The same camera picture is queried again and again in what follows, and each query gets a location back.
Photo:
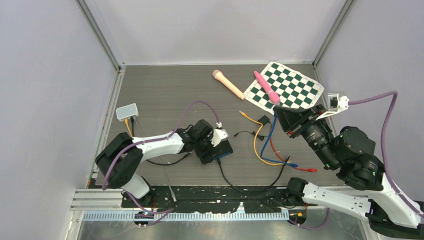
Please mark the pink toy microphone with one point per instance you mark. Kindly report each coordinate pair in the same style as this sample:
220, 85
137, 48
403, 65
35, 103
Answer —
274, 98

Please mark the aluminium front rail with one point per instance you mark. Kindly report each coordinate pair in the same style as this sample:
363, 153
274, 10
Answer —
97, 205

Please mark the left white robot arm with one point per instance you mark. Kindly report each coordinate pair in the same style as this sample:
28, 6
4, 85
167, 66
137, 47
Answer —
120, 159

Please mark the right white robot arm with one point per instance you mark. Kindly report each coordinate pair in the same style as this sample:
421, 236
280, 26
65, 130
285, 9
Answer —
351, 155

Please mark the green white checkerboard mat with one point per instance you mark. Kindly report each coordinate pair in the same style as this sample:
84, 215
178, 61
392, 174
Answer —
295, 90

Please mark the black network switch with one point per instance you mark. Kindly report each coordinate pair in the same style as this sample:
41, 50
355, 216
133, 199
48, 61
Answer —
223, 149

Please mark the beige toy microphone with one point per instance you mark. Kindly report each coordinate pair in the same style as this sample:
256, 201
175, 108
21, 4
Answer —
218, 75

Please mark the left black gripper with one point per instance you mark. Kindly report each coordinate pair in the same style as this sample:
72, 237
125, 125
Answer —
207, 156

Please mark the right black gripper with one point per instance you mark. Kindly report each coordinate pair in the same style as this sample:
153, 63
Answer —
292, 120

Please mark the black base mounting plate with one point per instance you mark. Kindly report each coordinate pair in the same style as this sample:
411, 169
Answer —
190, 198

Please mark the white small router box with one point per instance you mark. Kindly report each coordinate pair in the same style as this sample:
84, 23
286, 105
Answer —
126, 112

